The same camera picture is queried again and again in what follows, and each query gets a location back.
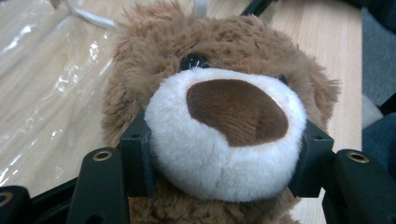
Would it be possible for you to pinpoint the brown teddy bear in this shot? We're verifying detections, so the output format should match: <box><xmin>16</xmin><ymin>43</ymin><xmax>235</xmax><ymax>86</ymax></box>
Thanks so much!
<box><xmin>100</xmin><ymin>0</ymin><xmax>341</xmax><ymax>224</ymax></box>

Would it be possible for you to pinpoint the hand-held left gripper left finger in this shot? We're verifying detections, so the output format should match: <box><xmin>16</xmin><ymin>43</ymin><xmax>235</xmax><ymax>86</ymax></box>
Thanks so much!
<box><xmin>119</xmin><ymin>109</ymin><xmax>157</xmax><ymax>198</ymax></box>

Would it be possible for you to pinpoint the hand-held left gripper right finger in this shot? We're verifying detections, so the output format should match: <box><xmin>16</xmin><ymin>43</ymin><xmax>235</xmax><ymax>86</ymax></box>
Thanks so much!
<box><xmin>287</xmin><ymin>119</ymin><xmax>335</xmax><ymax>199</ymax></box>

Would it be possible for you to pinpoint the clear plastic bag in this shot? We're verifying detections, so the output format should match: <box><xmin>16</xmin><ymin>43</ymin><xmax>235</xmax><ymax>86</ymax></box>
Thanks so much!
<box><xmin>0</xmin><ymin>0</ymin><xmax>210</xmax><ymax>189</ymax></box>

